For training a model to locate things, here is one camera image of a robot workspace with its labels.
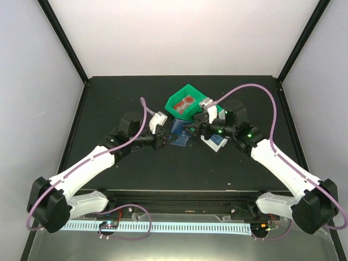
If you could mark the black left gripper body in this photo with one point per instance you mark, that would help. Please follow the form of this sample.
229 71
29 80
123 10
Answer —
156 143

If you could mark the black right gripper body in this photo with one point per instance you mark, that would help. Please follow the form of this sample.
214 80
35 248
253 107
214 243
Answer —
228 129

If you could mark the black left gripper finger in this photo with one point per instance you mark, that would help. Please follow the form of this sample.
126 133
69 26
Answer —
168 141
167 134

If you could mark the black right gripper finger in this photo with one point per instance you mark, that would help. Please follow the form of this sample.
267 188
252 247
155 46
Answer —
190 128
192 132

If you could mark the blue leather card holder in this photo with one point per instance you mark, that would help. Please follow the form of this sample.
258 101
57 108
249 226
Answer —
178 130

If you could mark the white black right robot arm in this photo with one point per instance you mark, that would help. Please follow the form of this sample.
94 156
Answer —
249 140

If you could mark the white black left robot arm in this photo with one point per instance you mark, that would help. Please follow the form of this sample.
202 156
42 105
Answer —
53 202

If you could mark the blue card stack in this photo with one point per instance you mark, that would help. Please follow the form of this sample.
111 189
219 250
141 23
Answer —
216 139

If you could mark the red white card stack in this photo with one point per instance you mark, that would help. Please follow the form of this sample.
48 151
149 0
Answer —
184 104

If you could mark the clear plastic bin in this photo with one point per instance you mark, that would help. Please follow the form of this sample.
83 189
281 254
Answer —
213 146

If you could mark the green plastic bin middle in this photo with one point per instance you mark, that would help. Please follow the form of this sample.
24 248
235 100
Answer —
216 111

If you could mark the green plastic bin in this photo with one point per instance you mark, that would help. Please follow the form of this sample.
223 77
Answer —
177 96
216 111

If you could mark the green plastic bin left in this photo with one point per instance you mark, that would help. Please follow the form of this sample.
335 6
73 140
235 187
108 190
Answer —
177 96

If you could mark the small circuit board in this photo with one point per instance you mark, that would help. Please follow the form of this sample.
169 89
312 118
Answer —
109 225

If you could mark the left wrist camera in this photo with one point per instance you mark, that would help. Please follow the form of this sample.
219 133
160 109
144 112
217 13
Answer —
158 119

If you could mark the black aluminium frame rail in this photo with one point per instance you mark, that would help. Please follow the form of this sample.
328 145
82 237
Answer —
179 201

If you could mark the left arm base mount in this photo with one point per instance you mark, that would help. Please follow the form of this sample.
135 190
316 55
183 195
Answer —
125 212

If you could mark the white slotted cable duct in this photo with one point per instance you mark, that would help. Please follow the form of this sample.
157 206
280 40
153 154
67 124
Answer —
161 227

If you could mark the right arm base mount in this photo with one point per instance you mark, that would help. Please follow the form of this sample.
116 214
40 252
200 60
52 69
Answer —
244 212

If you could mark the right frame post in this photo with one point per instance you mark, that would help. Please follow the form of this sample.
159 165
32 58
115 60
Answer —
303 38

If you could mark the frame post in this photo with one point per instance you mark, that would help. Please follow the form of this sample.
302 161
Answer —
303 38
60 33

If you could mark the left frame post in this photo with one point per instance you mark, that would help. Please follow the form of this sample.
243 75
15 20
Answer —
60 33

